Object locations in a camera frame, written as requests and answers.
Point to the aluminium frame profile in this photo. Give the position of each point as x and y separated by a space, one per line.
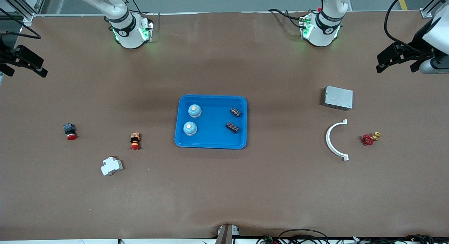
426 14
29 18

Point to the grey metal box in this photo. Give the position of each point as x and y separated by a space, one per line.
338 97

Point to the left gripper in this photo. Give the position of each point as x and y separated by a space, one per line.
418 40

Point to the grey metal camera post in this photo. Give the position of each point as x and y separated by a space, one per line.
224 235

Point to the white curved plastic bracket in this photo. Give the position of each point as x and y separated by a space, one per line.
328 138

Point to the red pushbutton with dark body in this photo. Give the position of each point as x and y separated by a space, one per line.
69 129

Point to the light blue desk bell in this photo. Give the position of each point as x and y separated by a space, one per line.
194 110
189 128

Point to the blue plastic tray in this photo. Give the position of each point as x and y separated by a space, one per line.
210 133

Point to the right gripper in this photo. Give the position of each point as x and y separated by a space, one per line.
4 55

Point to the dark brown cylindrical capacitor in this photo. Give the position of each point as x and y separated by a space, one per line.
235 112
232 127

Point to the brown table mat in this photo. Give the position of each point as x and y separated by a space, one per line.
224 188

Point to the white circuit breaker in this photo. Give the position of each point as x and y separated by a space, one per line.
111 166

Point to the brass valve with red handwheel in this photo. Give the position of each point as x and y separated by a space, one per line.
367 140

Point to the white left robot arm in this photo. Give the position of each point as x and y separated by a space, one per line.
321 30

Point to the red yellow emergency stop button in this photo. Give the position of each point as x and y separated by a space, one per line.
135 138

